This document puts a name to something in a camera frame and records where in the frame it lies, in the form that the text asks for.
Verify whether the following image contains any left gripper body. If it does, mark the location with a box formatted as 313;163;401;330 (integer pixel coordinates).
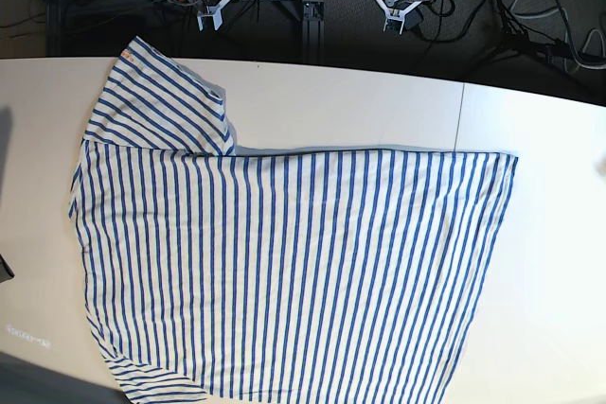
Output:
373;0;430;34

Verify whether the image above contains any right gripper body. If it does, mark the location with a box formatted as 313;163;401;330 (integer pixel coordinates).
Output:
196;0;233;30

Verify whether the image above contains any blue white striped T-shirt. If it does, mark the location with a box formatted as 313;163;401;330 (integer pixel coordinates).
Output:
69;38;517;403

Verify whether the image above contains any black tripod stand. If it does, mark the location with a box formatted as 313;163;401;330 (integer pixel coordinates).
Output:
482;0;583;74

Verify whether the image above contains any black object at left edge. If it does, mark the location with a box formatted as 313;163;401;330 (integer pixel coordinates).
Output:
0;256;14;283

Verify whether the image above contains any aluminium frame post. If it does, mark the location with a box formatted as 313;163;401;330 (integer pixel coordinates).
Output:
301;0;325;65

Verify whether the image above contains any grey cable on floor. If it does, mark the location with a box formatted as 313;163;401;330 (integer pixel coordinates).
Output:
508;0;606;69

